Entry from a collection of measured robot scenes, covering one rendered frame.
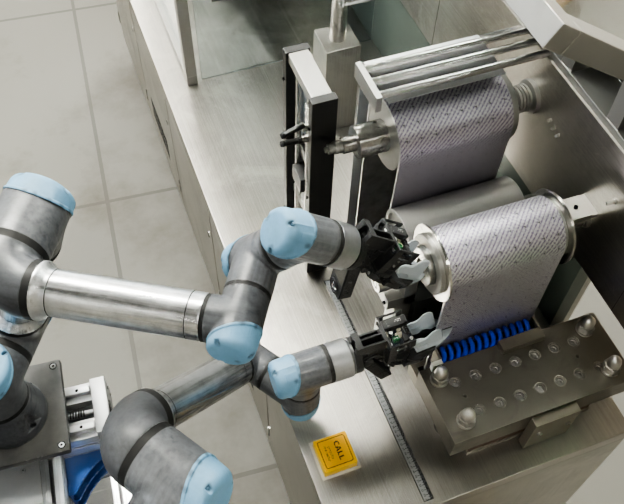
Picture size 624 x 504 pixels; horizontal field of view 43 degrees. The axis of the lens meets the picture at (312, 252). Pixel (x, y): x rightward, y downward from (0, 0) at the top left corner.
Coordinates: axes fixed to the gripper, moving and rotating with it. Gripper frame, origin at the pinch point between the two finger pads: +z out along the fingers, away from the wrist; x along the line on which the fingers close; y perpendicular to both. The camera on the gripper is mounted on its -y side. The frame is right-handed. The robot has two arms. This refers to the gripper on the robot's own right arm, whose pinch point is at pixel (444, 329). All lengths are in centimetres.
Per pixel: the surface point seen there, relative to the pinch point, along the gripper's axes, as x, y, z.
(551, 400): -18.4, -6.0, 15.0
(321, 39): 79, 8, 4
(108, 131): 183, -109, -47
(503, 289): -0.2, 9.4, 10.5
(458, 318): -0.2, 3.4, 2.2
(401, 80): 33.9, 34.6, 1.7
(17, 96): 216, -109, -80
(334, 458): -11.3, -16.6, -26.7
